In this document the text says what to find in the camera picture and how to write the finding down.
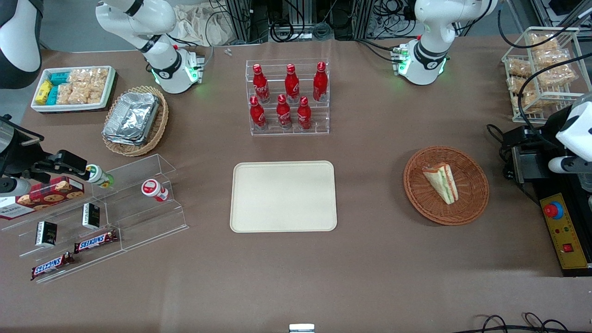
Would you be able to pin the triangular sandwich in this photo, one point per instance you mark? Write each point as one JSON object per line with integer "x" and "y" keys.
{"x": 441, "y": 182}

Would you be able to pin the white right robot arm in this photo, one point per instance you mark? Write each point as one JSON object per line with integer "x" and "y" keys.
{"x": 157, "y": 21}

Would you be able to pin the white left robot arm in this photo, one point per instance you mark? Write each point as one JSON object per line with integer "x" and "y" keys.
{"x": 428, "y": 27}

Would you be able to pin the white rectangular snack tray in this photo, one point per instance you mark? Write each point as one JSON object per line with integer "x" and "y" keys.
{"x": 69, "y": 107}

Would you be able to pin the aluminium foil tray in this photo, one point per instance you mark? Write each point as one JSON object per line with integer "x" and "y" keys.
{"x": 132, "y": 118}

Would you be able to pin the light oval wicker basket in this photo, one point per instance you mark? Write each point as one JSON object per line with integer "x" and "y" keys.
{"x": 159, "y": 125}

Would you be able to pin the beige plastic tray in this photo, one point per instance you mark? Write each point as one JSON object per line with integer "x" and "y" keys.
{"x": 283, "y": 196}

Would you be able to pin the brown round wicker basket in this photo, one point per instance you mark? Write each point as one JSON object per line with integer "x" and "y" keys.
{"x": 467, "y": 208}

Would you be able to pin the green capped small bottle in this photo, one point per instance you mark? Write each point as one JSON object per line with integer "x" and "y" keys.
{"x": 97, "y": 175}

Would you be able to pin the red cookie box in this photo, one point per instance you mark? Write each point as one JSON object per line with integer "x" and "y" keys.
{"x": 51, "y": 192}

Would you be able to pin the small black box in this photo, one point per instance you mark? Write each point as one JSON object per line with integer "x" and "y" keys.
{"x": 46, "y": 233}
{"x": 91, "y": 216}

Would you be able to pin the clear rice cracker pack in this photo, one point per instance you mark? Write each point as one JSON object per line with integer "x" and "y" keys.
{"x": 95, "y": 90}
{"x": 81, "y": 76}
{"x": 64, "y": 94}

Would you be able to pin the teal snack pack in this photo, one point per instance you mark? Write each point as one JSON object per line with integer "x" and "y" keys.
{"x": 60, "y": 78}
{"x": 52, "y": 95}

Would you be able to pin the Snickers chocolate bar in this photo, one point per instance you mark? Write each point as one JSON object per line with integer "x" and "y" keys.
{"x": 95, "y": 241}
{"x": 51, "y": 266}

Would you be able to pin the yellow snack pack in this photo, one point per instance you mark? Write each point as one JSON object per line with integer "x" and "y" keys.
{"x": 43, "y": 92}

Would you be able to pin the red capped small bottle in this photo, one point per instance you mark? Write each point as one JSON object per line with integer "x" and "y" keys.
{"x": 152, "y": 188}

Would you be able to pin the clear acrylic stepped shelf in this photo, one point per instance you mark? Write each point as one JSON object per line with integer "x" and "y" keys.
{"x": 69, "y": 266}
{"x": 152, "y": 217}

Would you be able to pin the beige crumpled cloth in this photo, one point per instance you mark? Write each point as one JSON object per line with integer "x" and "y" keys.
{"x": 196, "y": 25}

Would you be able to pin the red cola bottle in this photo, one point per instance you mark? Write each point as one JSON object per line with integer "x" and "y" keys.
{"x": 304, "y": 115}
{"x": 257, "y": 115}
{"x": 283, "y": 114}
{"x": 320, "y": 84}
{"x": 261, "y": 85}
{"x": 291, "y": 85}

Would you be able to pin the clear acrylic bottle rack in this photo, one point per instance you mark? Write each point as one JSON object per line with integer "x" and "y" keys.
{"x": 286, "y": 132}

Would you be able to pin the white silver edge object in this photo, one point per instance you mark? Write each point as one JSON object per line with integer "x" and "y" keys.
{"x": 301, "y": 328}

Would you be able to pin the clear fried snack pack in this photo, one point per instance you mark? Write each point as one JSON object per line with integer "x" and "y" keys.
{"x": 557, "y": 76}
{"x": 552, "y": 58}
{"x": 532, "y": 101}
{"x": 519, "y": 67}
{"x": 543, "y": 41}
{"x": 515, "y": 84}

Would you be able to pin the black machine housing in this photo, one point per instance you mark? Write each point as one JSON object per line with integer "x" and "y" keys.
{"x": 552, "y": 187}

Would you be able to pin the red emergency stop button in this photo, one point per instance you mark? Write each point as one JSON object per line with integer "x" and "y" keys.
{"x": 551, "y": 210}

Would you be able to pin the yellow control panel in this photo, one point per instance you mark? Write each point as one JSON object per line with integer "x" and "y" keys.
{"x": 571, "y": 240}

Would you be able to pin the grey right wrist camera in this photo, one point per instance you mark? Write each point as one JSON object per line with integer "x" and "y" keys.
{"x": 14, "y": 187}

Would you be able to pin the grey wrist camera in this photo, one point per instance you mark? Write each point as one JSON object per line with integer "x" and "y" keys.
{"x": 14, "y": 187}
{"x": 566, "y": 164}

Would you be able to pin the aluminium frame post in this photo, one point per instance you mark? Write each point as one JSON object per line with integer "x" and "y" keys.
{"x": 240, "y": 21}
{"x": 363, "y": 18}

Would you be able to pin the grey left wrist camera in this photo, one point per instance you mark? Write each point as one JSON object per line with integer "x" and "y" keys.
{"x": 566, "y": 164}

